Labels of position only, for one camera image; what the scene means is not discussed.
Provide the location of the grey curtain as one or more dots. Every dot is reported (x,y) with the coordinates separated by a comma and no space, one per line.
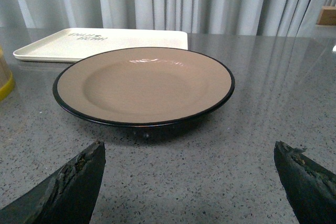
(230,17)

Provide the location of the tan plate black rim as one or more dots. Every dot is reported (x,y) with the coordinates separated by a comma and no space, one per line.
(145,89)

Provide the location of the cream rectangular tray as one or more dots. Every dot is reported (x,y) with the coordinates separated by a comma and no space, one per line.
(73,44)

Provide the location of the bamboo steamer yellow bands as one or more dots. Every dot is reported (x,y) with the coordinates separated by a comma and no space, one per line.
(6,77)

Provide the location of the brown cardboard box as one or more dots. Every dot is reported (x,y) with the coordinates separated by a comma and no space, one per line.
(327,16)

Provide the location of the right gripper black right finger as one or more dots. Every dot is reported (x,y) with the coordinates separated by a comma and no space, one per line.
(309,187)

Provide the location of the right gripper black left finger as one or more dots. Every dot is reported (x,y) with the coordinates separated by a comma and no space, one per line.
(68,195)

